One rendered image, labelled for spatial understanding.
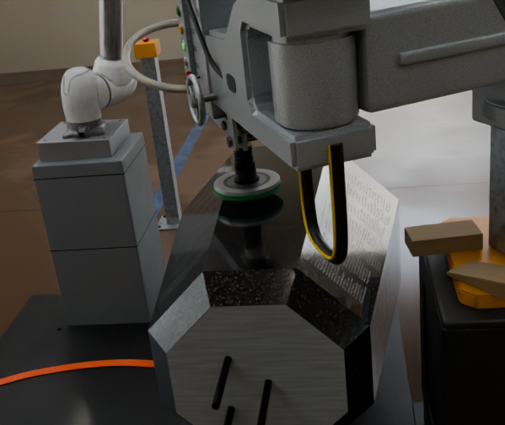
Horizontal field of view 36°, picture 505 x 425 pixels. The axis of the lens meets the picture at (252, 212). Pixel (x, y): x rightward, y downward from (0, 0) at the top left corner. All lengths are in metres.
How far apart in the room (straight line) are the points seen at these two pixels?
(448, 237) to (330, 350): 0.48
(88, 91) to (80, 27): 6.27
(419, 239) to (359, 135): 0.60
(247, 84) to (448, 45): 0.48
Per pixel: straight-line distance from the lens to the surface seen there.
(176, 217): 4.53
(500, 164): 2.15
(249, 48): 1.86
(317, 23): 1.59
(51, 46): 9.77
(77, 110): 3.36
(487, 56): 1.86
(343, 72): 1.65
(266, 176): 2.47
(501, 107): 2.02
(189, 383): 2.12
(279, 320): 1.97
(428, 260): 2.29
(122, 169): 3.26
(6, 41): 9.96
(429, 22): 1.74
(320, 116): 1.64
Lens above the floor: 1.78
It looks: 23 degrees down
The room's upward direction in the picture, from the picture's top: 6 degrees counter-clockwise
